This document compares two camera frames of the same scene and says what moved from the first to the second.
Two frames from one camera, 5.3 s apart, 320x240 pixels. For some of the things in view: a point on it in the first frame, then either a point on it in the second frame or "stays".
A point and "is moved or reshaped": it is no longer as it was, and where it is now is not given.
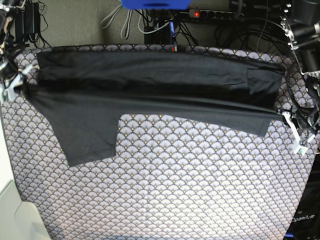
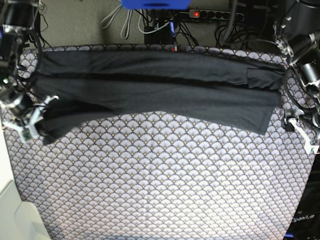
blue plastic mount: [155, 4] stays
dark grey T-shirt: [83, 93] is moved or reshaped
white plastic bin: [19, 220] stays
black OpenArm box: [305, 225] stays
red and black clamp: [174, 48] stays
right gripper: [10, 76] -> [23, 108]
